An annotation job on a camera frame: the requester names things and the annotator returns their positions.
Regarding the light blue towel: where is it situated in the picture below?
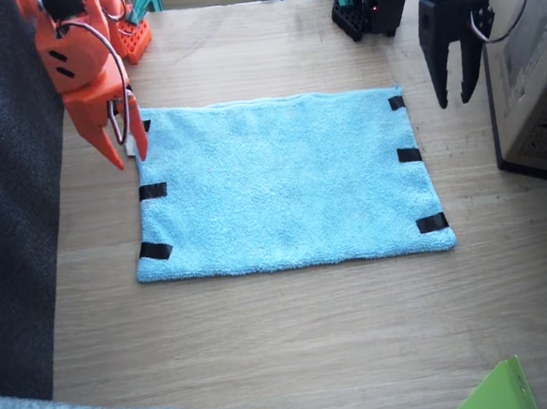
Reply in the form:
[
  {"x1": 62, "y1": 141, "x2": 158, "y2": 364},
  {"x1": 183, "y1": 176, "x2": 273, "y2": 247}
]
[{"x1": 114, "y1": 69, "x2": 460, "y2": 292}]

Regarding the green plastic angle bracket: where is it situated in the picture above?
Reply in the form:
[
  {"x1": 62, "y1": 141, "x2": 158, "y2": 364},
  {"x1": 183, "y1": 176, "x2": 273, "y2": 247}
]
[{"x1": 438, "y1": 353, "x2": 539, "y2": 409}]

